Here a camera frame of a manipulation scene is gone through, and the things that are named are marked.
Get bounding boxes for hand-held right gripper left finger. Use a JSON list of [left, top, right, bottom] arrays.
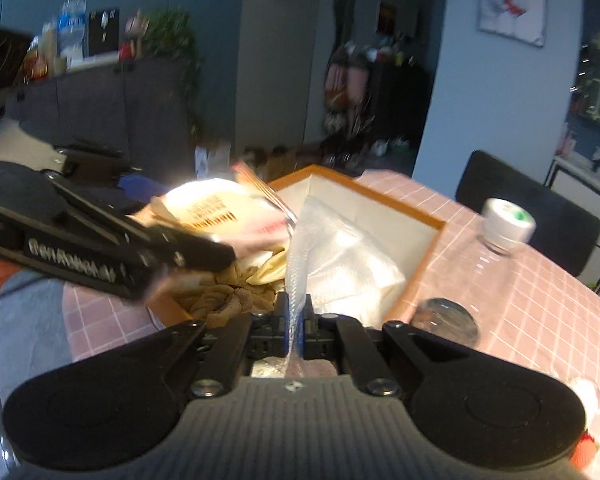
[[110, 292, 288, 397]]

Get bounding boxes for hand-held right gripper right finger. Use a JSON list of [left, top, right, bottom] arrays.
[[300, 292, 476, 397]]

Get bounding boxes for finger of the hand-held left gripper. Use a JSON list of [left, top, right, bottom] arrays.
[[47, 175, 237, 272], [52, 140, 156, 196]]

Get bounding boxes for brown fuzzy cloth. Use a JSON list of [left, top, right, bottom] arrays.
[[175, 260, 278, 328]]

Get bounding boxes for plastic snack packet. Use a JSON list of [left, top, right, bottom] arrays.
[[147, 162, 301, 263]]

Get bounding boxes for yellow cloth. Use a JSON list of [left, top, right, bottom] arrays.
[[247, 247, 288, 286]]

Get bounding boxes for clear bubble plastic bag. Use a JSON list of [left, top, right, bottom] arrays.
[[280, 195, 408, 378]]

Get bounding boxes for orange cardboard box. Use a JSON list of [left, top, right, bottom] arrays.
[[147, 164, 447, 333]]

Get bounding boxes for grey sideboard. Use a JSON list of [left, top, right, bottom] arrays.
[[5, 55, 196, 181]]

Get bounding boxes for blue white carton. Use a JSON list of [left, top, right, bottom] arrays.
[[195, 145, 231, 179]]

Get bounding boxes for red snack can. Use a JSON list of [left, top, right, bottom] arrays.
[[27, 37, 49, 81]]

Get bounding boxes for black board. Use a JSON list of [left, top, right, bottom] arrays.
[[87, 8, 120, 57]]

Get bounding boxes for dark shoes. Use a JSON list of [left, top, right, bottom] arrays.
[[245, 145, 301, 172]]

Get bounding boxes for pink figurine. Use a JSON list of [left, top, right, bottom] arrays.
[[125, 10, 149, 61]]

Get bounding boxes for large water bottle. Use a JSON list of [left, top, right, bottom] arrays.
[[57, 0, 87, 68]]

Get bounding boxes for black patterned box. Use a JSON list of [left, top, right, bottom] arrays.
[[0, 22, 33, 111]]

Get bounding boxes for green potted plant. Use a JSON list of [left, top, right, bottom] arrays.
[[142, 7, 204, 136]]

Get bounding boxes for light shoes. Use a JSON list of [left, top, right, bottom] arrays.
[[370, 137, 411, 159]]

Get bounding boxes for rack with pink bags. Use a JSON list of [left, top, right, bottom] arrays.
[[322, 42, 376, 156]]

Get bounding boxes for pink checkered tablecloth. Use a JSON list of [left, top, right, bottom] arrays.
[[62, 170, 600, 480]]

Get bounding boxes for clear plastic water bottle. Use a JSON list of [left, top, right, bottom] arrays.
[[410, 197, 537, 348]]

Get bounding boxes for dark cabinet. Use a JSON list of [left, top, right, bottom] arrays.
[[367, 62, 433, 161]]

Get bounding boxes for pink white knitted cloth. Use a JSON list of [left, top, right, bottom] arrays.
[[567, 377, 600, 441]]

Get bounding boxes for orange knitted item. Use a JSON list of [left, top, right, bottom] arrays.
[[572, 432, 599, 469]]

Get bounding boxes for white vanity cabinet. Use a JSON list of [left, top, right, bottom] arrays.
[[545, 152, 600, 201]]

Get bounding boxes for toiletry bottles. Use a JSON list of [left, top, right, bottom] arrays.
[[555, 130, 579, 159]]

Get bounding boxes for wine glass painting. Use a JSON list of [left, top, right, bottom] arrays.
[[477, 0, 548, 47]]

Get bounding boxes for wavy wall mirror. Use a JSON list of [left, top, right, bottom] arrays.
[[332, 0, 358, 51]]

